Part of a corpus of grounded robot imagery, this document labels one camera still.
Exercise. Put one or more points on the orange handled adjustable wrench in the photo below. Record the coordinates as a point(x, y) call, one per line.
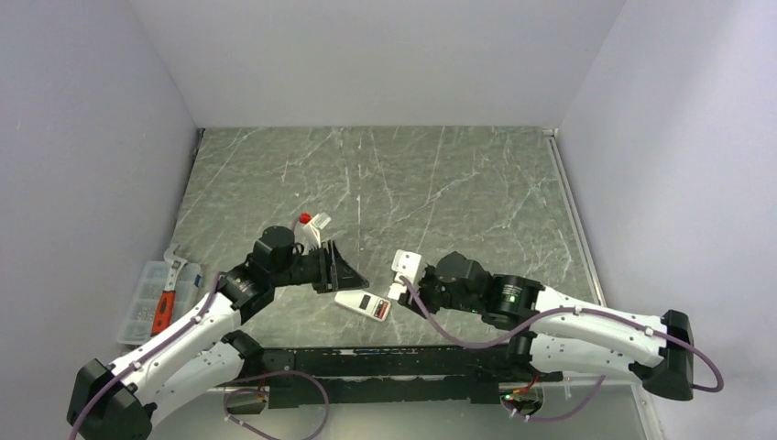
point(164, 310)

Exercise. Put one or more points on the clear plastic screw box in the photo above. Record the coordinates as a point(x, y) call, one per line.
point(136, 327)

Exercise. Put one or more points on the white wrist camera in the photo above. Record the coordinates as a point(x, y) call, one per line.
point(407, 265)
point(312, 226)

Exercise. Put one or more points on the aluminium frame rail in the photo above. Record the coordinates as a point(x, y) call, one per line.
point(550, 138)

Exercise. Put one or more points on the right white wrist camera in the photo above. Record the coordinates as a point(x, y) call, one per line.
point(407, 265)

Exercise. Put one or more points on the red white remote control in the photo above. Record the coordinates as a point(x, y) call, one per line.
point(364, 303)

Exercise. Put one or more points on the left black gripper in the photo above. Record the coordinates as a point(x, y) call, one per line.
point(333, 271)

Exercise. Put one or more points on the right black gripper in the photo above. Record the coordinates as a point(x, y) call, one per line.
point(410, 300)

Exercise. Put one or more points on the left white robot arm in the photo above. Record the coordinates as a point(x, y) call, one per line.
point(128, 397)

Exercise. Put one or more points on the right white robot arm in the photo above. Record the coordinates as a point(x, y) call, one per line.
point(550, 332)

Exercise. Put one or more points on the white battery cover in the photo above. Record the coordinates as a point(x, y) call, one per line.
point(396, 291)

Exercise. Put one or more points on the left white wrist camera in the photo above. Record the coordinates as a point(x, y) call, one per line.
point(312, 226)

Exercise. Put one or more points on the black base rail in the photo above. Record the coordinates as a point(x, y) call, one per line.
point(378, 374)

